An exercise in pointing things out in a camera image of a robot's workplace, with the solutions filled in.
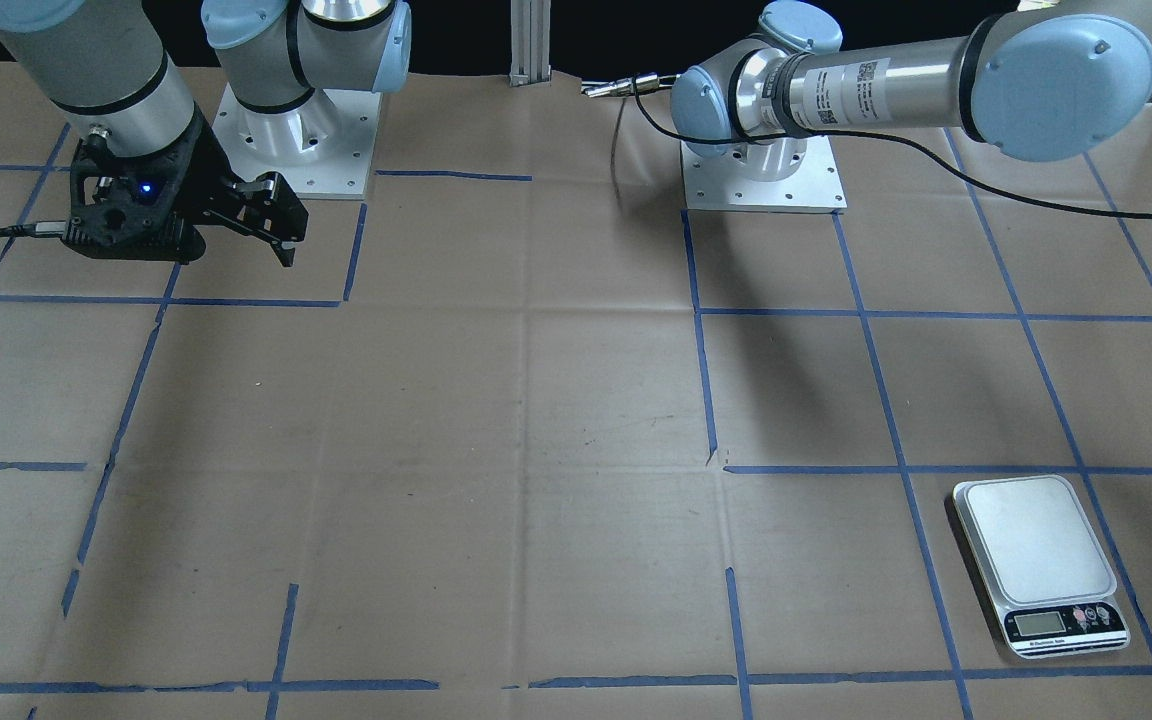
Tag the metal cable connector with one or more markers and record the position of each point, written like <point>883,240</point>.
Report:
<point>644,84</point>

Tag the aluminium frame post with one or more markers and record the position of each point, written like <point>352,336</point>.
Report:
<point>530,39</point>

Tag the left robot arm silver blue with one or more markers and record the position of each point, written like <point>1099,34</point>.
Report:
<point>1045,85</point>

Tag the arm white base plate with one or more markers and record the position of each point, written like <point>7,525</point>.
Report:
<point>324,148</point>
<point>793,175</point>

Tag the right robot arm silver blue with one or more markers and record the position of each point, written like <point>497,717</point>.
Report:
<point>105,67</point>

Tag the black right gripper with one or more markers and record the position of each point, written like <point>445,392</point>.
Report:
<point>203,172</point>

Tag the silver digital kitchen scale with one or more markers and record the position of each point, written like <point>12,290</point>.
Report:
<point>1046,576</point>

